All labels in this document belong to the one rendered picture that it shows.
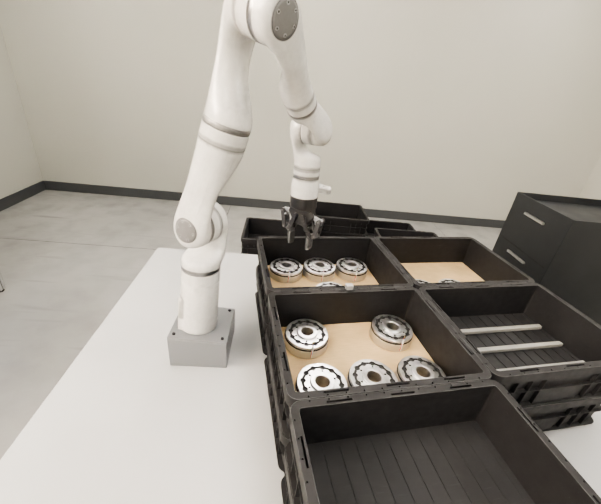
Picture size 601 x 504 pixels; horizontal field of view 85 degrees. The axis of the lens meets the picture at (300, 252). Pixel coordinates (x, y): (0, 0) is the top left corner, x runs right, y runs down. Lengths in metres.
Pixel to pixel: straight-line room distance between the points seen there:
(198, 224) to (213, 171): 0.12
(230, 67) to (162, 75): 3.13
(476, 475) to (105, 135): 3.94
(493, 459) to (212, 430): 0.55
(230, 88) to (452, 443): 0.75
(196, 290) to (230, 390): 0.26
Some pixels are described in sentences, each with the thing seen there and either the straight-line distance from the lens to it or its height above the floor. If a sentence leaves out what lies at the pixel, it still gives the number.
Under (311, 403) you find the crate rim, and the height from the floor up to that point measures 0.93.
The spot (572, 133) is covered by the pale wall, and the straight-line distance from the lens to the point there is 4.72.
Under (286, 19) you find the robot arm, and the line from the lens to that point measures 0.62.
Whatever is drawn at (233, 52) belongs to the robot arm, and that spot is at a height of 1.41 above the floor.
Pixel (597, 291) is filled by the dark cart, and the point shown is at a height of 0.50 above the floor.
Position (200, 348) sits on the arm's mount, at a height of 0.77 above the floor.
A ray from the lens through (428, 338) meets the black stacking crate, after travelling 0.88.
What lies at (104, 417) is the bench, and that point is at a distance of 0.90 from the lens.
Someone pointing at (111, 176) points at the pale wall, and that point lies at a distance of 4.18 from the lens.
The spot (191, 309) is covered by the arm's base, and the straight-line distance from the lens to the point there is 0.84.
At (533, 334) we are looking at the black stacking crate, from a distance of 1.14.
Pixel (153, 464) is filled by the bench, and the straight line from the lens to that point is 0.81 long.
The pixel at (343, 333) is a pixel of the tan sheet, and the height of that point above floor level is 0.83.
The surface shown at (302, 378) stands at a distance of 0.70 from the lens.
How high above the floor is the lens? 1.39
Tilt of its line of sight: 28 degrees down
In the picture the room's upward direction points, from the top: 7 degrees clockwise
